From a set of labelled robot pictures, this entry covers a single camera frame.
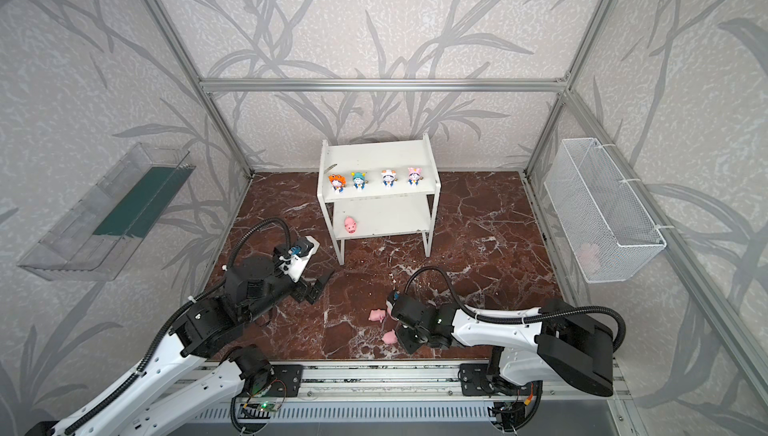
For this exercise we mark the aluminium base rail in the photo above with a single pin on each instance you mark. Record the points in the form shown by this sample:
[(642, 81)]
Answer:
[(391, 380)]

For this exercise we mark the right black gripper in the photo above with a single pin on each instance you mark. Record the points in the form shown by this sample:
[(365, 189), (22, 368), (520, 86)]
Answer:
[(399, 321)]

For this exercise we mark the green circuit board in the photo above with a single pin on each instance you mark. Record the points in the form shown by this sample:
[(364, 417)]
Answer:
[(261, 407)]

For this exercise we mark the teal hooded Doraemon figure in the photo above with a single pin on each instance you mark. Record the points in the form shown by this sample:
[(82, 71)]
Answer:
[(359, 180)]

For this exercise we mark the white wire mesh basket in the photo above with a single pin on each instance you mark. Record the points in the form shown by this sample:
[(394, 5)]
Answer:
[(595, 203)]

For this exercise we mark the pink toy in basket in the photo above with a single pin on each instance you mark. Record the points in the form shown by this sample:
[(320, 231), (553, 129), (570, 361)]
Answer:
[(588, 256)]

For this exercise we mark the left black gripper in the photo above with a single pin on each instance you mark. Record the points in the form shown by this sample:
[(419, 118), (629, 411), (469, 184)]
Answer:
[(309, 288)]

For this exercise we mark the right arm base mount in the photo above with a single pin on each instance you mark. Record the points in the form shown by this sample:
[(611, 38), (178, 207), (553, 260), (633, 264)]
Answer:
[(480, 380)]

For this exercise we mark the pink pig toy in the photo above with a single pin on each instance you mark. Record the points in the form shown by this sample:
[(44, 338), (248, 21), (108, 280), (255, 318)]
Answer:
[(377, 315), (390, 338), (350, 225)]

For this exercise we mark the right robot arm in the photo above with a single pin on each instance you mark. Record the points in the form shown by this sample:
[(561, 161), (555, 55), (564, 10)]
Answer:
[(555, 342)]

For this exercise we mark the orange hooded Doraemon figure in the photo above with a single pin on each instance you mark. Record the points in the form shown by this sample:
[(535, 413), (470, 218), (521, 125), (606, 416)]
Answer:
[(337, 182)]

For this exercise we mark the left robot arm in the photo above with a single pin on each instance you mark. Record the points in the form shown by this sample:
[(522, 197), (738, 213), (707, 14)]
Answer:
[(137, 403)]

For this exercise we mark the clear plastic wall bin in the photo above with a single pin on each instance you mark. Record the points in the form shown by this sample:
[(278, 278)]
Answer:
[(98, 236)]

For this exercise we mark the white hooded Doraemon figure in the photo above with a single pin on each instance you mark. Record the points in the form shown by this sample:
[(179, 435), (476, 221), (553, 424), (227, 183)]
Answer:
[(389, 177)]

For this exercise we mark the pink hooded Doraemon figure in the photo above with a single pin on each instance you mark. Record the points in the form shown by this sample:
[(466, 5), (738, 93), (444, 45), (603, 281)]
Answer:
[(414, 176)]

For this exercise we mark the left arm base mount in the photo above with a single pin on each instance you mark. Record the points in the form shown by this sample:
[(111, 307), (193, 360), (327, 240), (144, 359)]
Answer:
[(278, 381)]

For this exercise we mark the white two-tier metal shelf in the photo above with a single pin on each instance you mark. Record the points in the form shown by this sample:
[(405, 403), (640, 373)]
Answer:
[(379, 211)]

